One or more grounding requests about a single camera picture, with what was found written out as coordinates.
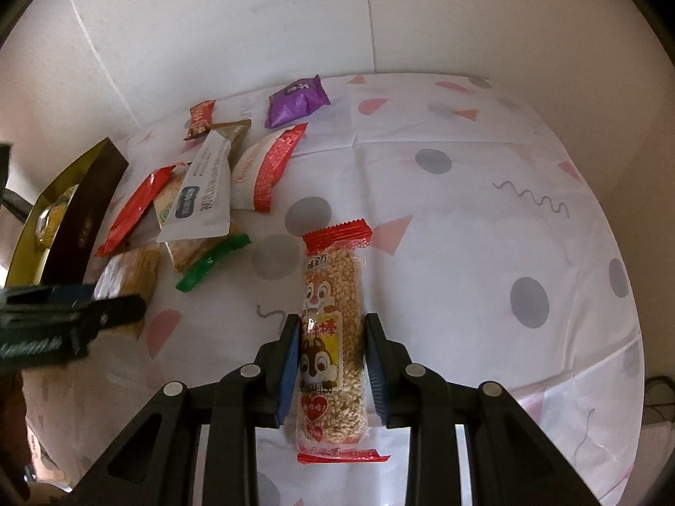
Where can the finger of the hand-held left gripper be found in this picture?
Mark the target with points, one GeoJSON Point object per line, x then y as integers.
{"type": "Point", "coordinates": [124, 311]}

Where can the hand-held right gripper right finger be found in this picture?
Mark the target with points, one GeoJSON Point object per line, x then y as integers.
{"type": "Point", "coordinates": [375, 371]}

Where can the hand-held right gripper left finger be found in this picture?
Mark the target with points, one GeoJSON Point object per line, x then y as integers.
{"type": "Point", "coordinates": [287, 371]}

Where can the clear brown pastry packet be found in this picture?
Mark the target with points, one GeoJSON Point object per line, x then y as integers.
{"type": "Point", "coordinates": [129, 276]}

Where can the puffed rice bar packet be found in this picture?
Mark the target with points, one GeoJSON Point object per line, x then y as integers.
{"type": "Point", "coordinates": [332, 295]}

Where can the cracker packet with green ends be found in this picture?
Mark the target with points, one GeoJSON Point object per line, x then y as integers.
{"type": "Point", "coordinates": [208, 261]}

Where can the yellow snack packet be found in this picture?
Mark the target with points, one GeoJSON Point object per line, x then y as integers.
{"type": "Point", "coordinates": [50, 221]}

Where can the gold tin box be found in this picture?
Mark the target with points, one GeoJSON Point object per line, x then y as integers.
{"type": "Point", "coordinates": [84, 205]}

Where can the long white snack packet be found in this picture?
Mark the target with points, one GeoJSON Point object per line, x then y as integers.
{"type": "Point", "coordinates": [203, 195]}

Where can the white and red snack packet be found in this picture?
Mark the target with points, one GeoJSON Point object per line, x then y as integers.
{"type": "Point", "coordinates": [263, 166]}

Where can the small red snack packet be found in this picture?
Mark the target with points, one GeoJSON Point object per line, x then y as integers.
{"type": "Point", "coordinates": [200, 118]}

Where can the gold snack packet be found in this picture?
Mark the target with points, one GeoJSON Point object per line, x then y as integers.
{"type": "Point", "coordinates": [236, 134]}

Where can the purple snack packet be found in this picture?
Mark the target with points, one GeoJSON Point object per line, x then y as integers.
{"type": "Point", "coordinates": [295, 103]}

